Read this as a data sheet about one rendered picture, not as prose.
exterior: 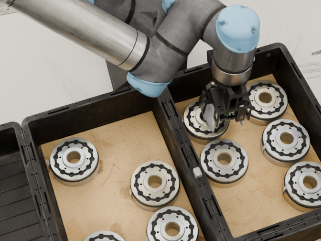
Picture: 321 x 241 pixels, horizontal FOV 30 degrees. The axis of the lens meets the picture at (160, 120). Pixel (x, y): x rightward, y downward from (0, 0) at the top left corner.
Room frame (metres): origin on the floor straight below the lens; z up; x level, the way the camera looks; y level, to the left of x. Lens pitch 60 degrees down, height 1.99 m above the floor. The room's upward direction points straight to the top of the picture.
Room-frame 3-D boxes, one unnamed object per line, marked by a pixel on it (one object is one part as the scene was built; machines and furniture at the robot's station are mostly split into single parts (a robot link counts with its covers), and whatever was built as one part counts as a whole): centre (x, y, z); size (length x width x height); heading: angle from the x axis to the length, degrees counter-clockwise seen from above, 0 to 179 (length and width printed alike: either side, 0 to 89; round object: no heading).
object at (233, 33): (0.66, -0.13, 1.15); 0.09 x 0.08 x 0.11; 44
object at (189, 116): (0.67, -0.10, 0.86); 0.10 x 0.10 x 0.01
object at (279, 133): (0.62, -0.27, 0.86); 0.05 x 0.05 x 0.01
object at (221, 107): (0.65, -0.14, 0.99); 0.09 x 0.08 x 0.12; 13
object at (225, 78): (0.66, -0.14, 1.07); 0.08 x 0.08 x 0.05
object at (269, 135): (0.62, -0.27, 0.86); 0.10 x 0.10 x 0.01
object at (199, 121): (0.67, -0.10, 0.86); 0.05 x 0.05 x 0.01
